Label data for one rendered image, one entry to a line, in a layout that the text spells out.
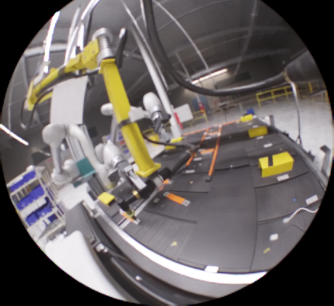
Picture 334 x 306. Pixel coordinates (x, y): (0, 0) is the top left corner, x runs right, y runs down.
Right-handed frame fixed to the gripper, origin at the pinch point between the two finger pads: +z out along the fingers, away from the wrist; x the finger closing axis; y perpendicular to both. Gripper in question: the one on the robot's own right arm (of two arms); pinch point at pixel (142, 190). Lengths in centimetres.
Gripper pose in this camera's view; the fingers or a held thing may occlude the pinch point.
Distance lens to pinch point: 43.0
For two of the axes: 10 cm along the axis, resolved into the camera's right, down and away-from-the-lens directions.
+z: 7.2, 3.6, -5.9
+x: 0.1, 8.5, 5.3
